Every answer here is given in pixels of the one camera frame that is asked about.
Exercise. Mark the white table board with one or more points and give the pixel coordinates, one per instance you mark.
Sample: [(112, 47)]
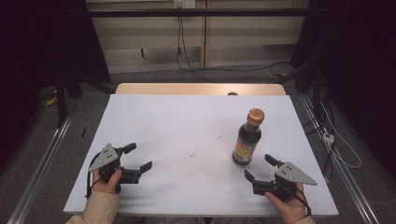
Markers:
[(186, 124)]

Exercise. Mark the white power strip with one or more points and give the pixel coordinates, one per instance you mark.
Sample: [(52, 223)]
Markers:
[(328, 138)]

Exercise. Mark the aluminium floor rail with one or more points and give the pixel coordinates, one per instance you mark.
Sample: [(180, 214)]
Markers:
[(40, 174), (342, 174)]

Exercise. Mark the black curtain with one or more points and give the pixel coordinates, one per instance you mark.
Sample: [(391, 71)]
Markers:
[(358, 46), (46, 40)]

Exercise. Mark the white wall outlet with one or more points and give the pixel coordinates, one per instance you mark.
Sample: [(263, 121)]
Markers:
[(184, 3)]

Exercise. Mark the small dark round knob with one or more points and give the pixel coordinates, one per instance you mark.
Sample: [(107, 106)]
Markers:
[(232, 93)]

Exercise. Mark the black horizontal bar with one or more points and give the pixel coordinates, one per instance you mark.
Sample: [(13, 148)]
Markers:
[(202, 12)]

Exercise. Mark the black metal stand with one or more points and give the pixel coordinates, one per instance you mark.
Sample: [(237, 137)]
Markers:
[(61, 102)]

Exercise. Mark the wooden vertical wall strip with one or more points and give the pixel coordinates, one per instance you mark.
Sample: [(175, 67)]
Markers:
[(204, 37)]

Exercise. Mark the person's right hand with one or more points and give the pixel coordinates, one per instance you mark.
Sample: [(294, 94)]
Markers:
[(291, 211)]

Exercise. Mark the small black floor item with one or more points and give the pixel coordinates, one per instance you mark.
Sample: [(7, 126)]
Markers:
[(83, 132)]

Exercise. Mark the dark sauce bottle orange cap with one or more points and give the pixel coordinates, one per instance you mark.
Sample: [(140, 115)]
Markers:
[(248, 140)]

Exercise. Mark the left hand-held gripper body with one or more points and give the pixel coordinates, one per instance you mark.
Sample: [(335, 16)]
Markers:
[(104, 157)]

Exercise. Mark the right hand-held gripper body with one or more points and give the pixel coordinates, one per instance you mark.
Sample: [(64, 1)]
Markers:
[(292, 174)]

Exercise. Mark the wooden table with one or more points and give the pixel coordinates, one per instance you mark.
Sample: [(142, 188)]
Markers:
[(171, 88)]

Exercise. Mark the person's left hand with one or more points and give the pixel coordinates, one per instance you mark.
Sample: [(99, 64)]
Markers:
[(108, 187)]

